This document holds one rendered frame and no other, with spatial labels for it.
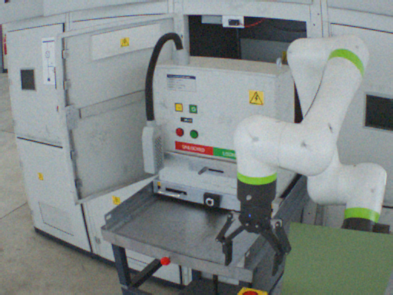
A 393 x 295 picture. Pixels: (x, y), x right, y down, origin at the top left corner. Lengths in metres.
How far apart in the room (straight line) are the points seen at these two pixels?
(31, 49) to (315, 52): 1.92
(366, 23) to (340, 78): 0.70
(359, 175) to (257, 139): 0.47
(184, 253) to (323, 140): 0.78
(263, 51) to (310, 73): 1.27
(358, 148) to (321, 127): 0.93
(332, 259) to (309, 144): 0.45
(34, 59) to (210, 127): 1.42
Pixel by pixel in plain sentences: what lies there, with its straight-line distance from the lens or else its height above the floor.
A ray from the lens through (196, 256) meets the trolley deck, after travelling 1.53.
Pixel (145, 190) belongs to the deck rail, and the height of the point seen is 0.89.
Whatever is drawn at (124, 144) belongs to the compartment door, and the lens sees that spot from 2.02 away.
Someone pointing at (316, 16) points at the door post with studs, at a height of 1.60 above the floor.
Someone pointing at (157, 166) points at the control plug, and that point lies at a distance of 1.75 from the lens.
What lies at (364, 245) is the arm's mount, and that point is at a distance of 1.22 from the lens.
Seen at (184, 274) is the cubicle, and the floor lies 0.14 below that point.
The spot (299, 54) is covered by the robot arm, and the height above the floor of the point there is 1.51.
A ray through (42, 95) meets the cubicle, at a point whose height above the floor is 1.13.
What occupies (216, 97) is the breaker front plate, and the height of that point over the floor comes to 1.29.
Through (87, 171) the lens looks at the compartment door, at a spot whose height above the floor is 0.96.
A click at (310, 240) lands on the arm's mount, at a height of 1.05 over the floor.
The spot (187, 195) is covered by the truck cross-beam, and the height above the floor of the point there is 0.89.
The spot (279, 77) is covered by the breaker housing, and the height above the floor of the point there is 1.38.
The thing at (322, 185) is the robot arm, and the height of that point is 1.12.
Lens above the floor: 1.72
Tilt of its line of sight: 21 degrees down
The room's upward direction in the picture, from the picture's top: 2 degrees counter-clockwise
